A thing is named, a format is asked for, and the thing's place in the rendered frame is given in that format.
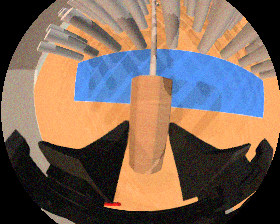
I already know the blue flat strip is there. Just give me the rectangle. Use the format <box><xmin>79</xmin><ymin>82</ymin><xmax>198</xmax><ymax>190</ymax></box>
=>
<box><xmin>74</xmin><ymin>48</ymin><xmax>265</xmax><ymax>117</ymax></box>

